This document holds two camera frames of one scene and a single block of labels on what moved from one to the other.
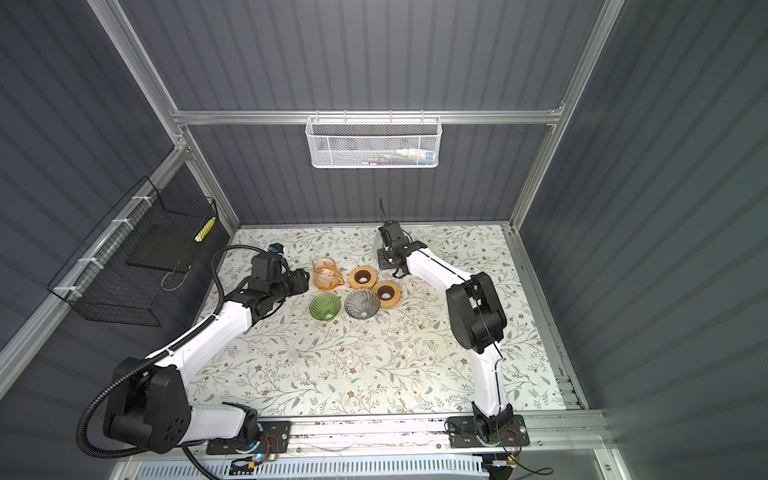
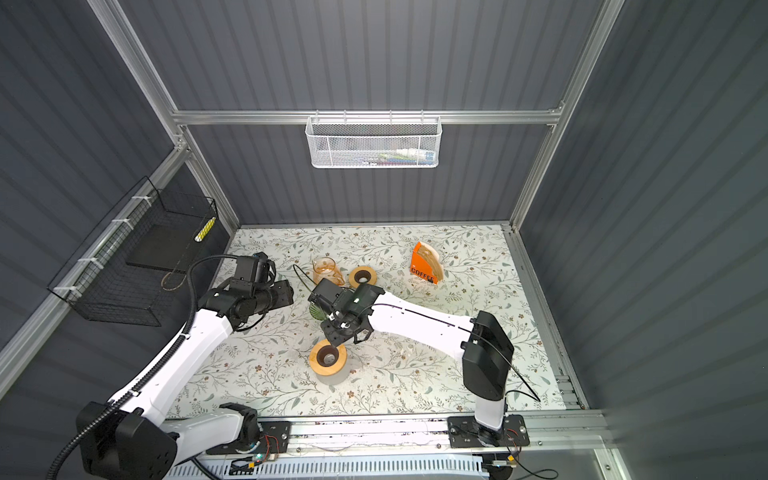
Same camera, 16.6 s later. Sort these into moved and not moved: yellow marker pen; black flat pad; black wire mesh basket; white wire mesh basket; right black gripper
Moved: right black gripper
Not moved: yellow marker pen; white wire mesh basket; black wire mesh basket; black flat pad
